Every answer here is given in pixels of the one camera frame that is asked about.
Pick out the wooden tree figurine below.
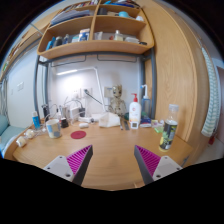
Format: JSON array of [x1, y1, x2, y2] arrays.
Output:
[[108, 84, 128, 118]]

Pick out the white pump bottle red top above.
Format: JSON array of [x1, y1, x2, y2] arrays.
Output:
[[128, 92, 142, 130]]

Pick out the teal bed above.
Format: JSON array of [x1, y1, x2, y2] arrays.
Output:
[[0, 114, 24, 158]]

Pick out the small black jar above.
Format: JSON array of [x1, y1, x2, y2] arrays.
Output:
[[60, 117, 70, 129]]

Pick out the white mug with blue print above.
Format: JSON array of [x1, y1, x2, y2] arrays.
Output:
[[45, 118, 63, 139]]

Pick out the clear blue spray bottle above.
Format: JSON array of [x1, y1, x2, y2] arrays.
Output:
[[140, 84, 152, 118]]

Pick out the wooden wardrobe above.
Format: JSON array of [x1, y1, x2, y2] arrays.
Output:
[[136, 0, 212, 161]]

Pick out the white wall junction box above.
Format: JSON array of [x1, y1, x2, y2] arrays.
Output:
[[103, 86, 114, 98]]

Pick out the small white thermometer clock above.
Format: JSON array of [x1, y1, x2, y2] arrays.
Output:
[[129, 120, 140, 130]]

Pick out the flat round red coaster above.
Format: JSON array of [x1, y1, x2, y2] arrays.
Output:
[[70, 130, 87, 140]]

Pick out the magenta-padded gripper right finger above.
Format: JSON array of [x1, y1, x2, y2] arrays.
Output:
[[133, 144, 183, 186]]

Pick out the black electric shaver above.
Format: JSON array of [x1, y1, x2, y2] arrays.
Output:
[[41, 103, 51, 123]]

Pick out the grey ruler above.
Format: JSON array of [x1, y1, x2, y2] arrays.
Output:
[[119, 119, 131, 131]]

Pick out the blue and white tube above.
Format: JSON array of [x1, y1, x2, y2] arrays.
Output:
[[31, 110, 42, 130]]

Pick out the white tissue pack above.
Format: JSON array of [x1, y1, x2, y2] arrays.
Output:
[[98, 111, 121, 128]]

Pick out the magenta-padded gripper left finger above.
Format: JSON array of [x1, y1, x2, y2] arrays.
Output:
[[43, 144, 94, 187]]

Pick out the wooden shelf unit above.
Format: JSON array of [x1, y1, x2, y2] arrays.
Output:
[[36, 0, 156, 60]]

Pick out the grey metal frame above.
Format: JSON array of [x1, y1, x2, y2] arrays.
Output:
[[33, 48, 158, 119]]

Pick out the clear bottle with dark label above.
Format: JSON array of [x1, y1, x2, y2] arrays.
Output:
[[158, 103, 180, 153]]

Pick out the green-white striped towel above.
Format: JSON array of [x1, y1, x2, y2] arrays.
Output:
[[200, 46, 222, 138]]

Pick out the steel tumbler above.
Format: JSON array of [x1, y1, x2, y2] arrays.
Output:
[[59, 105, 69, 118]]

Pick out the white wall socket black plug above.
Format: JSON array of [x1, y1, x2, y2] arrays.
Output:
[[82, 87, 93, 98]]

